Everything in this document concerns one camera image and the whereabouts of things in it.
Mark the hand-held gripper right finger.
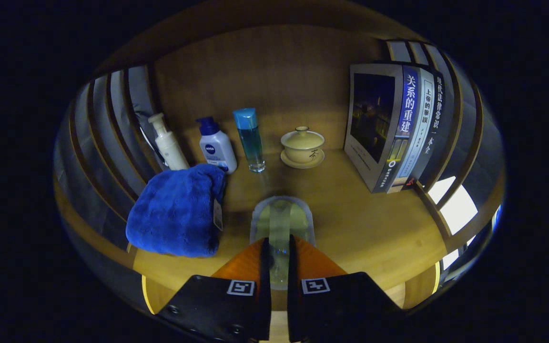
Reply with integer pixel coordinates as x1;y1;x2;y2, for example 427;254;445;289
286;234;406;343

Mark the book with black spine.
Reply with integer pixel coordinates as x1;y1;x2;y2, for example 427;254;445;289
410;71;455;187

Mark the book with blue spine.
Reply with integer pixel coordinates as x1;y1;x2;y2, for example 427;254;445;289
344;63;420;193

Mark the book with white spine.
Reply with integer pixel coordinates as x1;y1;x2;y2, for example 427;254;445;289
395;68;435;184

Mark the white pump bottle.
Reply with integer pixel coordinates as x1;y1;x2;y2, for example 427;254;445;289
148;112;190;171

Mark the clear teal bottle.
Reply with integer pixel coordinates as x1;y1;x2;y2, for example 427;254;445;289
233;108;266;173

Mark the beige lidded teacup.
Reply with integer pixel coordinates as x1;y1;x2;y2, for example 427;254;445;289
280;126;325;170

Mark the white bottle with blue cap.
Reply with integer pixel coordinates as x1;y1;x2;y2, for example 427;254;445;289
195;116;238;174

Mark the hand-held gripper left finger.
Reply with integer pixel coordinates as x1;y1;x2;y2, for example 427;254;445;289
158;237;273;343

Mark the blue towel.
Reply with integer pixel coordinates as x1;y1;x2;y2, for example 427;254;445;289
126;163;227;258

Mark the wooden countertop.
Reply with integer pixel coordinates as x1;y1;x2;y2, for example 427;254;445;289
129;114;449;315

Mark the wooden cabinet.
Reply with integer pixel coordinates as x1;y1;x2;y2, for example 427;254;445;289
55;0;504;315

